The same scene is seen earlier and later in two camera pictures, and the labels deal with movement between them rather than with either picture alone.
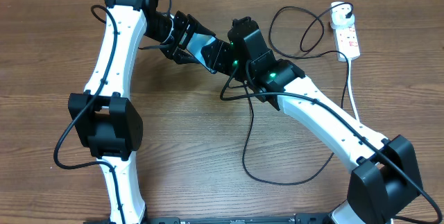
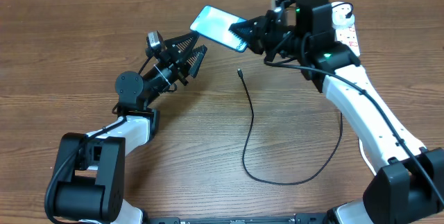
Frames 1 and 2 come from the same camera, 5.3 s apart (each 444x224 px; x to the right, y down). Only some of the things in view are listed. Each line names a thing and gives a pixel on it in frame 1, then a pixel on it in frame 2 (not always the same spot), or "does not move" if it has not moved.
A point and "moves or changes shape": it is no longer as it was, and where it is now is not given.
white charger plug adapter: x=338 y=19 does not move
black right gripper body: x=227 y=60 -> x=276 y=40
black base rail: x=295 y=219 does not move
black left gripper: x=180 y=55 -> x=176 y=68
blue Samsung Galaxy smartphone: x=195 y=44 moves or changes shape
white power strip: x=347 y=41 does not move
